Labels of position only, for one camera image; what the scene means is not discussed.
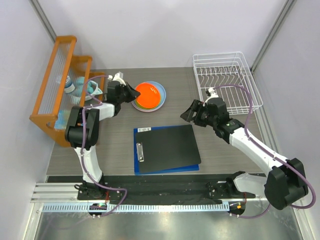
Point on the blue folder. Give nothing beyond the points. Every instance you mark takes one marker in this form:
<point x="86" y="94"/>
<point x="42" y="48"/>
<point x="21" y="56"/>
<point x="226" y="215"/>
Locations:
<point x="165" y="171"/>

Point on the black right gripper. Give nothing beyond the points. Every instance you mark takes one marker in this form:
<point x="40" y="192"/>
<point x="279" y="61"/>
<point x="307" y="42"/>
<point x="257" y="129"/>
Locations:
<point x="196" y="107"/>

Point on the green plate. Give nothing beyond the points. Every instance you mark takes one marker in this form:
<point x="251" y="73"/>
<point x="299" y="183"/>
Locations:
<point x="145" y="108"/>

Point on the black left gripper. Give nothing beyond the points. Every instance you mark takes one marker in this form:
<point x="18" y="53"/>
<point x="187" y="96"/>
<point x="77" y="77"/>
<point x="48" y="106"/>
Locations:
<point x="133" y="94"/>

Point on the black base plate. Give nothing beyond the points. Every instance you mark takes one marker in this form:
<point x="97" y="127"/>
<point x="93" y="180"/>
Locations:
<point x="164" y="190"/>

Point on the aluminium frame rail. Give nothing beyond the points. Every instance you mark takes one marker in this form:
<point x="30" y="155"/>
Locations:
<point x="61" y="189"/>

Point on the small white blue jar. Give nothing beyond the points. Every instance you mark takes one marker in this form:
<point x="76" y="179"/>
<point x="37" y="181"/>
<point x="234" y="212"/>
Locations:
<point x="69" y="86"/>

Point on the blue plate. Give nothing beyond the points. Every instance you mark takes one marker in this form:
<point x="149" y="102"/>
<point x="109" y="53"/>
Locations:
<point x="161" y="90"/>

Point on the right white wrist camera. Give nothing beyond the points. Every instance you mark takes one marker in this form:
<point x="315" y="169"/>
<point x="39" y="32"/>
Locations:
<point x="211" y="93"/>

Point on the white and teal bowl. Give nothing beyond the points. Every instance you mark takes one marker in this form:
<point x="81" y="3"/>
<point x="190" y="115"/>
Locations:
<point x="93" y="90"/>

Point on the teal scrub brush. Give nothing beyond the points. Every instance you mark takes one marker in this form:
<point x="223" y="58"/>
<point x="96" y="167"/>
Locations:
<point x="75" y="96"/>

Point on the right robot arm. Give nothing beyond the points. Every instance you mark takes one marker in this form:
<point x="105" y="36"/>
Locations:
<point x="284" y="182"/>

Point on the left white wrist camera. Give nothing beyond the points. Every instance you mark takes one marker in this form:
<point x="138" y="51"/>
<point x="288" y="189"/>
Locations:
<point x="117" y="77"/>

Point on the black clipboard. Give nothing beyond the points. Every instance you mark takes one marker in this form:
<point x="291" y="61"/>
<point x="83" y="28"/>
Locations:
<point x="167" y="147"/>

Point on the white wire dish rack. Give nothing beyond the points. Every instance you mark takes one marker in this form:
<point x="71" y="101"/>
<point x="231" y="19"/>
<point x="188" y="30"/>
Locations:
<point x="230" y="75"/>

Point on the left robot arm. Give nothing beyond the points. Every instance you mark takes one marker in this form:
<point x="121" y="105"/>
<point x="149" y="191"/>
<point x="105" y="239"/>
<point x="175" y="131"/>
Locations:
<point x="83" y="125"/>

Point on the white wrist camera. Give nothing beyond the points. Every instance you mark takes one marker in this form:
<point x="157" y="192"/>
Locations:
<point x="117" y="77"/>
<point x="211" y="93"/>

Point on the orange plate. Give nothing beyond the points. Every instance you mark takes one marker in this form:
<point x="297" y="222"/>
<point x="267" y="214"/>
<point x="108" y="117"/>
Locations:
<point x="149" y="97"/>

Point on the orange wooden shelf rack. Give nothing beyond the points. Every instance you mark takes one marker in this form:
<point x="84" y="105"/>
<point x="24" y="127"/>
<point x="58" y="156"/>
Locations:
<point x="51" y="97"/>

